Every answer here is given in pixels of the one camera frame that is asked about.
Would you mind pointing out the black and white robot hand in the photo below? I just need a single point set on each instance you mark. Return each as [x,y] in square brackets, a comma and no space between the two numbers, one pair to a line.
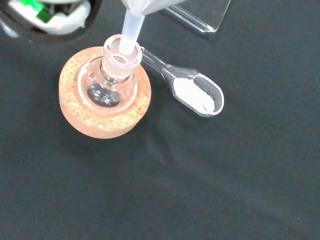
[57,20]

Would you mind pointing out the glass round-bottom flask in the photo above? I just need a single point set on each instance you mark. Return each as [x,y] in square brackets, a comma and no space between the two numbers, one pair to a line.
[110,82]

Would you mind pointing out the glass weighing funnel with powder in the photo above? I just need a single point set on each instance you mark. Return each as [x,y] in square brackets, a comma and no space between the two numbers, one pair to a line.
[192,92]

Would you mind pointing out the black cloth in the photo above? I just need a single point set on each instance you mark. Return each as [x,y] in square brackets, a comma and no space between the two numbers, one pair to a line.
[175,187]

